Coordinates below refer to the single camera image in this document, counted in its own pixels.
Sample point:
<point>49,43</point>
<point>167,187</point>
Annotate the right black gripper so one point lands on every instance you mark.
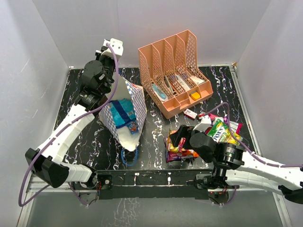
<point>183,131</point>

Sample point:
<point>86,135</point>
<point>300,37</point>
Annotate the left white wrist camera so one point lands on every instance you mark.
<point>116,45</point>

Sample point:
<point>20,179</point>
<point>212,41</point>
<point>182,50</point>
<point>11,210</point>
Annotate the blue white item in organizer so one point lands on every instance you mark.
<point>159,93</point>

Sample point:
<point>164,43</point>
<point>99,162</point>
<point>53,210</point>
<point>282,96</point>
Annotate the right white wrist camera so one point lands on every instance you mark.
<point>204,124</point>

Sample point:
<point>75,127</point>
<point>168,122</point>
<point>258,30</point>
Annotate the blue snack packet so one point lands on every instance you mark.
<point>133,127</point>

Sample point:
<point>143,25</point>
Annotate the white packet in organizer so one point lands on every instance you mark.
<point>197,80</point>

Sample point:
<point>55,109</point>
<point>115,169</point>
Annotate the large blue snack bag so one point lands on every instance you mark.
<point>122,112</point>

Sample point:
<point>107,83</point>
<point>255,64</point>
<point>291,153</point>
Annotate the striped packet in organizer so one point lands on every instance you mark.
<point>179,83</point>

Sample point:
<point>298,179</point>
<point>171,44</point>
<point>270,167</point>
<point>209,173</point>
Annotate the orange pink fruit snack packet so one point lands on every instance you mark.
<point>179,148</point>

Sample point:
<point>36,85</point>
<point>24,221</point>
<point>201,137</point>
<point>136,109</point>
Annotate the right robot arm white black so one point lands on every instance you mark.
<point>235,166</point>

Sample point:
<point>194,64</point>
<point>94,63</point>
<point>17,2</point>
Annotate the small red white box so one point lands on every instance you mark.
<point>190,114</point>

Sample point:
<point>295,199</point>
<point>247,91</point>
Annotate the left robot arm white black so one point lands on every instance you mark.
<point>46,161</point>

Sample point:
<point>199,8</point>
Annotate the orange plastic file organizer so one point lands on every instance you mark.
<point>174,55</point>

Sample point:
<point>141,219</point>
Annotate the blue checkered paper bag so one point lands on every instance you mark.
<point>129,142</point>

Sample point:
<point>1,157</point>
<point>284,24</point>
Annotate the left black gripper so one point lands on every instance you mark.
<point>107,58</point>

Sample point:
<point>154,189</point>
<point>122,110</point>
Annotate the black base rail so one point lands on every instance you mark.
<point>116,184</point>

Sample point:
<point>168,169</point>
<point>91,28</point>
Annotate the yellow item in organizer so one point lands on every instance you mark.
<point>195,96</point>

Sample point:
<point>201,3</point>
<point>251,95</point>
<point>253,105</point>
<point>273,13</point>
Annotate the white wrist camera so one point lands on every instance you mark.
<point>116,45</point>
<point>204,124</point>

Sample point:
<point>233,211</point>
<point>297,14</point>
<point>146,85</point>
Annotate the green yellow snack packet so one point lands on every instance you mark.
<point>220,133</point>

